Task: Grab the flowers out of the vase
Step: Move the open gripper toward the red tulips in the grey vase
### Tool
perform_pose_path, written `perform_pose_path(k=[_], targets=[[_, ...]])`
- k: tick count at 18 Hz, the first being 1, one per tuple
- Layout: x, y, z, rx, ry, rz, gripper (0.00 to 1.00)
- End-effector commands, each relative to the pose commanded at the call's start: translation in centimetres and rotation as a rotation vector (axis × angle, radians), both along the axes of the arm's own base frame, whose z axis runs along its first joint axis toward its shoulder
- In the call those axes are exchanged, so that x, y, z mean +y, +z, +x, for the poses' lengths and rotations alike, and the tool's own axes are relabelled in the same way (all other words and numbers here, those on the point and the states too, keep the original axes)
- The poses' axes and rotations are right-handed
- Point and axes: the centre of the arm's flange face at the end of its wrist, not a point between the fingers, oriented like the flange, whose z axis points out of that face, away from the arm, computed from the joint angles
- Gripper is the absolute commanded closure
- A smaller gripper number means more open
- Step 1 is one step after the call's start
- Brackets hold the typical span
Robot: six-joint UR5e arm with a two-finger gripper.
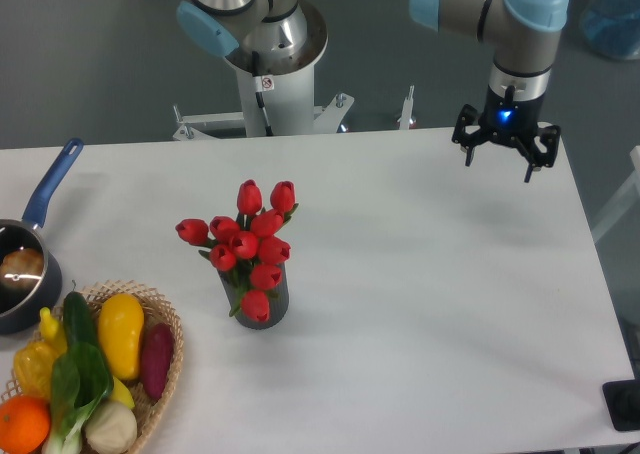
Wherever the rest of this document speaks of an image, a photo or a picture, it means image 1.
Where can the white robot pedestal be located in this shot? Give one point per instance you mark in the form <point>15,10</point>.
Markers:
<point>275,67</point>

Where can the dark grey ribbed vase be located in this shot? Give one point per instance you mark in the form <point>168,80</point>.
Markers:
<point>258,296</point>

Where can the purple sweet potato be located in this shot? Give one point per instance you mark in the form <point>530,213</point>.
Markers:
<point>156,356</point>

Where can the brown bread bun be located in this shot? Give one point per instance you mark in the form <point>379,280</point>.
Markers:
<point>22,269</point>

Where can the yellow bell pepper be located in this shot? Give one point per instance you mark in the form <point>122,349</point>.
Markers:
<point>33,367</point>

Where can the black device at edge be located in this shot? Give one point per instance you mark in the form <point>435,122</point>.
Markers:
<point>622,401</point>

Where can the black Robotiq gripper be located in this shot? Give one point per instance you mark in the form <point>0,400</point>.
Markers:
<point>511,123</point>

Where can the beige garlic bulb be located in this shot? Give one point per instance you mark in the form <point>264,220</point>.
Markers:
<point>111,429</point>

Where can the yellow mango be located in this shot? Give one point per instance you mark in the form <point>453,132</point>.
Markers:
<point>120,325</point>

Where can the orange fruit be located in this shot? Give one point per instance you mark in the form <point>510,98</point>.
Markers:
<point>25,424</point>

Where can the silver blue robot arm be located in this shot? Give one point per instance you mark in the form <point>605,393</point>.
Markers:
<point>524,33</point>

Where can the blue handled saucepan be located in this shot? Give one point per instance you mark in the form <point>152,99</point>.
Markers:
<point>20,308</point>

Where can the white frame at right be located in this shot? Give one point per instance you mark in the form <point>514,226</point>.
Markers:
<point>623,199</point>

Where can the white metal base frame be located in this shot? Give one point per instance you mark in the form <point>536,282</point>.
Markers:
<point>220,121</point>

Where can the red tulip bouquet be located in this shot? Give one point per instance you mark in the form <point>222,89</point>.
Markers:
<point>252,236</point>

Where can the dark green cucumber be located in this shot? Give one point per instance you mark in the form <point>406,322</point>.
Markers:
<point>78,321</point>

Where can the woven wicker basket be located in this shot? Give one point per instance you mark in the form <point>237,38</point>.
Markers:
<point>157,309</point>

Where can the green bok choy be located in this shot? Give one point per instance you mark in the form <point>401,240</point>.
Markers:
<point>80,381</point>

